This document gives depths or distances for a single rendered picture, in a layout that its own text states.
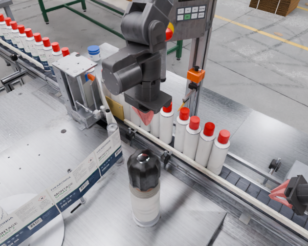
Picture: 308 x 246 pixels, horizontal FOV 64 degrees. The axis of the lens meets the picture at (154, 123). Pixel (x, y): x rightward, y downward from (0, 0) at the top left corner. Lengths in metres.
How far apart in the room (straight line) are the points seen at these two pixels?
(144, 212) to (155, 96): 0.34
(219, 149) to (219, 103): 0.51
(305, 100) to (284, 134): 1.75
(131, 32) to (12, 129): 0.90
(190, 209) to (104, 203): 0.28
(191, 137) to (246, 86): 2.10
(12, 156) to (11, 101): 0.43
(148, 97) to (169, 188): 0.42
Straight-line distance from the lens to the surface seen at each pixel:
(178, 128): 0.87
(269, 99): 2.80
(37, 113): 1.31
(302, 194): 0.80
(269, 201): 0.95
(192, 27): 0.78
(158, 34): 0.48
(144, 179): 0.58
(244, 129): 1.19
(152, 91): 0.54
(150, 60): 0.50
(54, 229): 0.86
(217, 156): 0.84
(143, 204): 0.69
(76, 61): 1.00
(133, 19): 0.49
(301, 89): 3.11
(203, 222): 0.84
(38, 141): 1.10
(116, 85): 0.47
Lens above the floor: 1.65
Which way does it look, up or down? 46 degrees down
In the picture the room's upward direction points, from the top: straight up
